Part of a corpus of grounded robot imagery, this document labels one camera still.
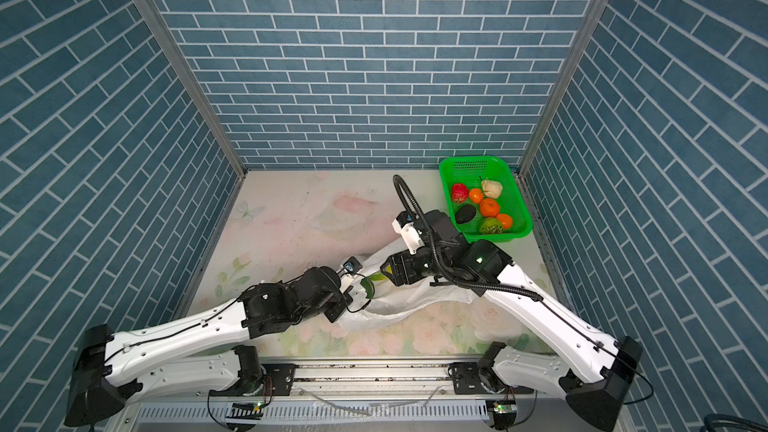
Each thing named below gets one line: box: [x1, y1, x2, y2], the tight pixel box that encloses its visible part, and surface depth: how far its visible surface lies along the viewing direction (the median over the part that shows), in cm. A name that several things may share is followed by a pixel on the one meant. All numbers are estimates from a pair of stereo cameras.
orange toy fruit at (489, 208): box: [480, 198, 500, 218], surface depth 107 cm
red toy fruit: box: [451, 183, 469, 203], surface depth 110 cm
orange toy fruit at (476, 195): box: [469, 188, 484, 204], surface depth 110 cm
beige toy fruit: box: [479, 176, 503, 199], surface depth 111 cm
